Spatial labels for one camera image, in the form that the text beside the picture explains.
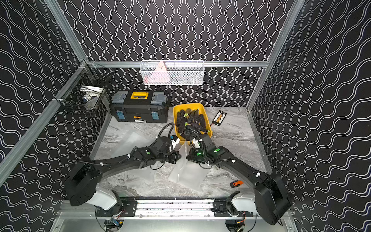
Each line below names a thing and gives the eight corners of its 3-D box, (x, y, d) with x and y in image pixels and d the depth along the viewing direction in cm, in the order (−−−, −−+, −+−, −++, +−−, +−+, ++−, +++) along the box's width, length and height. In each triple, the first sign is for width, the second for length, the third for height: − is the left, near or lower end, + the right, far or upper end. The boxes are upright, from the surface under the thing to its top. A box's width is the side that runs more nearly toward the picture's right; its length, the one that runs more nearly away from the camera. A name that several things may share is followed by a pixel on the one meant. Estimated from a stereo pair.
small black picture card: (212, 123, 114) (212, 121, 112) (219, 112, 121) (219, 110, 119) (219, 126, 111) (220, 124, 109) (226, 115, 119) (226, 113, 117)
